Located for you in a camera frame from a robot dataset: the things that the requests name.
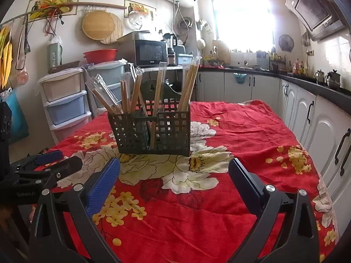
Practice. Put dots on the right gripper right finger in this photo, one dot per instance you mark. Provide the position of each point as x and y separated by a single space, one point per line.
298 237

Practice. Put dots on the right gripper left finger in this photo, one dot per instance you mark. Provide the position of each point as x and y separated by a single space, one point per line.
50 239

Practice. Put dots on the white lower kitchen cabinets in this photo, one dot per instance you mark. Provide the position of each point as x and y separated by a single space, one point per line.
318 116

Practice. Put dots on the blue shopping bag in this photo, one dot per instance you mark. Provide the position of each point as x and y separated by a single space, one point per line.
19 126

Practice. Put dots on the left plastic drawer tower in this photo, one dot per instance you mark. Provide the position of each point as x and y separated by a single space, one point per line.
65 102

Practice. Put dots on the plastic drawer tower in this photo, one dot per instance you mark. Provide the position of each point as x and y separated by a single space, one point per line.
65 102
111 73

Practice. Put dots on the red floral tablecloth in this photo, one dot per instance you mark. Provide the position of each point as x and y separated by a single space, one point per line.
169 208

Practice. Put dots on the dark green plastic utensil basket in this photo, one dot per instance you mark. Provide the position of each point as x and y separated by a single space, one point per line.
146 132

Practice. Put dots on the right plastic drawer tower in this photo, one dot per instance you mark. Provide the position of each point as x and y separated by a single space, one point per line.
111 73

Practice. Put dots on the red plastic basin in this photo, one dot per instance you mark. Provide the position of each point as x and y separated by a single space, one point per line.
101 56

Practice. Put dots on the wrapped chopsticks pair in basket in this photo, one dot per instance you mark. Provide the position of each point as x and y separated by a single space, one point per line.
137 74

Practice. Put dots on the dark steel kettle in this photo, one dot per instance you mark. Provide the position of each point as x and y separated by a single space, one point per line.
333 80

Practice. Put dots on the teal hanging bin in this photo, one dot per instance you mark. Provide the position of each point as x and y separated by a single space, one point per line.
240 78

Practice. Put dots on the round wooden cutting board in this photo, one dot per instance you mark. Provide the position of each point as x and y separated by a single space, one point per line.
98 25

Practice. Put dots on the round woven mat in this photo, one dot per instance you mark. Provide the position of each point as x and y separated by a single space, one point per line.
117 33

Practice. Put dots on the black microwave oven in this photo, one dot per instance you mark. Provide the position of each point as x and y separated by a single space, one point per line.
149 53

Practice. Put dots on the wooden rolling pin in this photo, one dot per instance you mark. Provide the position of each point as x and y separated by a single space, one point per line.
68 4

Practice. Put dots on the wrapped chopsticks pair right basket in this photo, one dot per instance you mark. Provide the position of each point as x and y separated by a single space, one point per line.
189 84

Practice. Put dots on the blue storage box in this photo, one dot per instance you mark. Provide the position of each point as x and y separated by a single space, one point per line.
183 59

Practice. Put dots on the black blender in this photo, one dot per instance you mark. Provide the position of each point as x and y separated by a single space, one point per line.
171 41

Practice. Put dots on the black range hood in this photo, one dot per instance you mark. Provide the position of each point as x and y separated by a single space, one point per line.
319 17

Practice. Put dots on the fruit picture wall tile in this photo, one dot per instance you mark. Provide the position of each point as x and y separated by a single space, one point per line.
36 4

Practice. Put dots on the small wall fan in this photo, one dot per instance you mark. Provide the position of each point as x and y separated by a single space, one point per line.
286 43

